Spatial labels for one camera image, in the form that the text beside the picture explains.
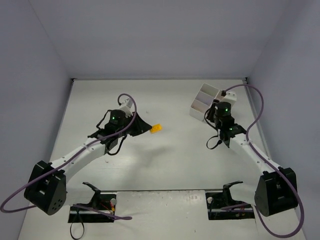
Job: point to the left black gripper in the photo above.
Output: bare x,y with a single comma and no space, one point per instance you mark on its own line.
135,122

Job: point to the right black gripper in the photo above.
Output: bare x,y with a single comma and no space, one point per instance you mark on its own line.
215,110

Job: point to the yellow half-round lego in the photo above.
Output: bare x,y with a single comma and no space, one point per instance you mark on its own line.
156,128

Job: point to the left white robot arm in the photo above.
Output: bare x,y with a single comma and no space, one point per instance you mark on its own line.
47,186

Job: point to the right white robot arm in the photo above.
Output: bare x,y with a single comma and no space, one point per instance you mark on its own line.
273,192

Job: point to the left white container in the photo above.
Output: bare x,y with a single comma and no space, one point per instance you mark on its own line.
203,100

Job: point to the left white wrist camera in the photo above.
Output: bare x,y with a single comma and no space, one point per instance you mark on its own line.
125,106

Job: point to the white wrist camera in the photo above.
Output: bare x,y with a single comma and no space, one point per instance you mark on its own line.
229,97
125,106

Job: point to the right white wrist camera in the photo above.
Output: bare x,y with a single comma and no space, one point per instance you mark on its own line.
229,97

